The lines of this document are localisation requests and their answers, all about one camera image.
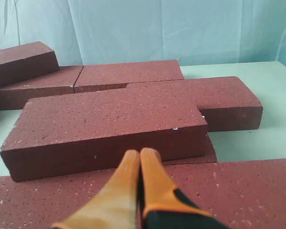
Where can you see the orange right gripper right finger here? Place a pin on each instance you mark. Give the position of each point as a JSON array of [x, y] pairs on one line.
[[165, 206]]

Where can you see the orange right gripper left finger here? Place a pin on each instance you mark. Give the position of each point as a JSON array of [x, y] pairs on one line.
[[115, 206]]

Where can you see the red brick front left row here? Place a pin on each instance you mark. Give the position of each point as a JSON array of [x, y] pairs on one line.
[[243, 195]]

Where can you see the red brick row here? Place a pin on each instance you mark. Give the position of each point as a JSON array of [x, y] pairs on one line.
[[243, 195], [226, 102]]

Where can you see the red brick middle row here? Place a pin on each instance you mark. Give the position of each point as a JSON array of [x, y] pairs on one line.
[[226, 102]]

